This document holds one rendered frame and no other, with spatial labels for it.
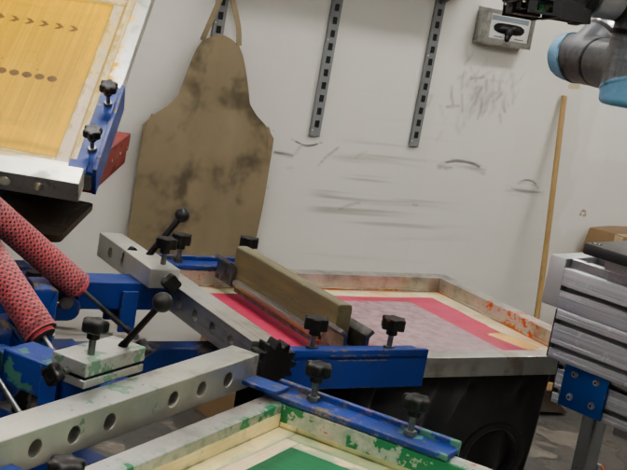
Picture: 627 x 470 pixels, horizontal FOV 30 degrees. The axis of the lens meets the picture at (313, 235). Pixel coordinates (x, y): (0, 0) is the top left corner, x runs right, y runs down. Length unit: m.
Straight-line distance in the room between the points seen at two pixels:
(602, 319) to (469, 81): 2.98
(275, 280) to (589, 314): 0.61
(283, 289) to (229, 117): 2.12
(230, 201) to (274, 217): 0.25
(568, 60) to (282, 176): 2.80
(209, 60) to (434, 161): 1.16
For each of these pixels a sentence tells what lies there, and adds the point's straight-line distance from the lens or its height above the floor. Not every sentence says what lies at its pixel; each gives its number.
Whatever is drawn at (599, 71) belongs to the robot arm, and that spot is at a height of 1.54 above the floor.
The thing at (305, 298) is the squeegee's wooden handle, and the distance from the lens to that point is 2.18.
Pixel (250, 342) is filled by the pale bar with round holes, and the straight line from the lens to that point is 1.85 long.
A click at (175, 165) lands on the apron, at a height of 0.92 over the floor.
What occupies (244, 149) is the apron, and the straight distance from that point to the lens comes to 4.39.
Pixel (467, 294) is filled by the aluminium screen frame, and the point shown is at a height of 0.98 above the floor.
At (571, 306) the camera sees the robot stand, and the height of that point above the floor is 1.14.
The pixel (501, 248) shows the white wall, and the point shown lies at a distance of 5.27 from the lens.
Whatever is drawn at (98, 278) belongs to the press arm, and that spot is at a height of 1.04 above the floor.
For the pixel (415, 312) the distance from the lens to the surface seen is 2.56.
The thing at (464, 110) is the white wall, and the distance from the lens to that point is 4.97.
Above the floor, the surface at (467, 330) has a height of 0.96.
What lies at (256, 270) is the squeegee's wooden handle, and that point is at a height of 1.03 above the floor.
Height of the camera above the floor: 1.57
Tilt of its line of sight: 11 degrees down
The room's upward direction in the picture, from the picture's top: 10 degrees clockwise
